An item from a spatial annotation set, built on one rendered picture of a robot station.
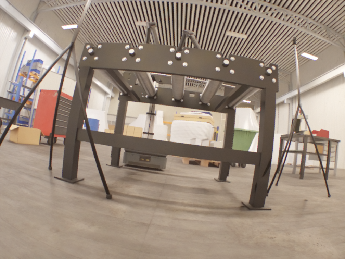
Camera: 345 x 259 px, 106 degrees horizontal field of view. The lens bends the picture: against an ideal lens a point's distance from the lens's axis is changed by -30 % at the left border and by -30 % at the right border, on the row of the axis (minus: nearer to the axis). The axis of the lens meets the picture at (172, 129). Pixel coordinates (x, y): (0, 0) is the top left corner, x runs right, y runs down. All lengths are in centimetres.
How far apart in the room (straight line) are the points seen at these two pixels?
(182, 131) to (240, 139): 185
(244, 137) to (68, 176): 375
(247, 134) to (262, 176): 320
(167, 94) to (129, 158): 84
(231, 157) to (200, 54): 65
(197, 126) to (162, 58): 419
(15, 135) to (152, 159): 207
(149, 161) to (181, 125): 334
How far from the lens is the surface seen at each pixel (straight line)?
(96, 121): 718
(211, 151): 106
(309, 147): 356
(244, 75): 122
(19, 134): 298
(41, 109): 354
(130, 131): 1016
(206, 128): 522
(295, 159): 448
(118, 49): 128
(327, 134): 385
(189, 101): 206
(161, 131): 1008
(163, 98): 207
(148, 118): 245
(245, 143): 436
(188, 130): 531
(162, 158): 218
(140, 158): 218
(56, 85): 617
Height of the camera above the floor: 32
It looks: 5 degrees up
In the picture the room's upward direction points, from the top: 8 degrees clockwise
